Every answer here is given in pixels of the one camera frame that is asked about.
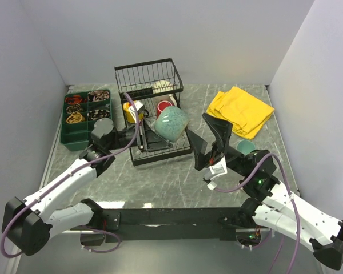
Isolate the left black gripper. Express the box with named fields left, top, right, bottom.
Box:
left=106, top=118, right=172, bottom=152

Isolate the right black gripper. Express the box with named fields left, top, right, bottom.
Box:
left=186, top=112, right=250, bottom=177

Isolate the blue-green speckled ceramic mug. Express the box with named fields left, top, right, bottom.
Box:
left=154, top=106, right=190, bottom=143

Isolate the yellow mug black handle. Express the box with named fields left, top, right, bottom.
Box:
left=122, top=101, right=145, bottom=124

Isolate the small teal cup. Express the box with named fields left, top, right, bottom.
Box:
left=236, top=140, right=256, bottom=155

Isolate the red mug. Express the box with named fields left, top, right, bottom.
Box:
left=156, top=100, right=173, bottom=117

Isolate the white floral mug green inside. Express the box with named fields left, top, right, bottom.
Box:
left=152, top=80, right=177, bottom=106

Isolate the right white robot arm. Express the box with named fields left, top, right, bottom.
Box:
left=186, top=114, right=343, bottom=271

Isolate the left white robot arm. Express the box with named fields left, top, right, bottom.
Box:
left=1, top=118, right=165, bottom=258

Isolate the folded yellow cloth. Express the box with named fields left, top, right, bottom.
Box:
left=206, top=86, right=274, bottom=140

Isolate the black beige rolled band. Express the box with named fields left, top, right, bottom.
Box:
left=87, top=108, right=110, bottom=120

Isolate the brown white rolled band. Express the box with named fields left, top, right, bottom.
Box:
left=88, top=90, right=110, bottom=102

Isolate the green compartment tray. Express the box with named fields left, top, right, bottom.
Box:
left=60, top=89, right=113, bottom=151

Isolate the black yellow rolled band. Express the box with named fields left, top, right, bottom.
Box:
left=66, top=104, right=83, bottom=114

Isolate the orange black rolled band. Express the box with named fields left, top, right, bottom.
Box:
left=65, top=94, right=83, bottom=105

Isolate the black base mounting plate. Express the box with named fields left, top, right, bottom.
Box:
left=103, top=207, right=248, bottom=241

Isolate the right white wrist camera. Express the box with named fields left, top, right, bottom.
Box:
left=203, top=157, right=228, bottom=190

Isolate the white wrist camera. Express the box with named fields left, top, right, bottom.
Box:
left=125, top=101, right=148, bottom=122
left=203, top=157, right=228, bottom=190

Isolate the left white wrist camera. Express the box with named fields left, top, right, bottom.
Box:
left=125, top=101, right=148, bottom=122

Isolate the black wire dish rack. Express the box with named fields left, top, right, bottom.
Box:
left=114, top=58, right=192, bottom=166

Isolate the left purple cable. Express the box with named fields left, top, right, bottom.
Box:
left=0, top=92, right=142, bottom=259

